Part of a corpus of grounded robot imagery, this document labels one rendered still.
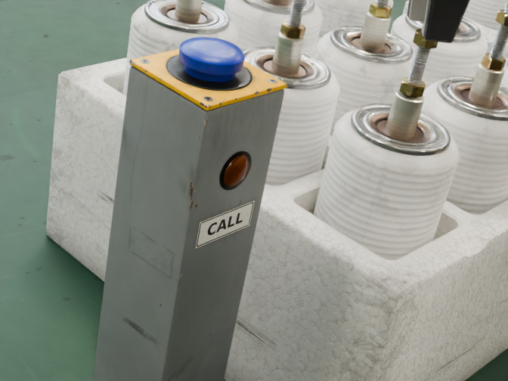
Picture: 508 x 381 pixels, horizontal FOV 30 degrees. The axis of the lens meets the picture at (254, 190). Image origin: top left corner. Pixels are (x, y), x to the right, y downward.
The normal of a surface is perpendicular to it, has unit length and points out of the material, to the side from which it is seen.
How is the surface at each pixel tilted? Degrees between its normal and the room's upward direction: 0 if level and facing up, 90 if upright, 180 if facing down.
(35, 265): 0
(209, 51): 0
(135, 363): 90
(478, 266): 90
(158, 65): 0
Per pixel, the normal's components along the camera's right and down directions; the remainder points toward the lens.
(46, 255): 0.18, -0.85
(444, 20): 0.14, 0.52
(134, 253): -0.68, 0.26
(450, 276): 0.71, 0.46
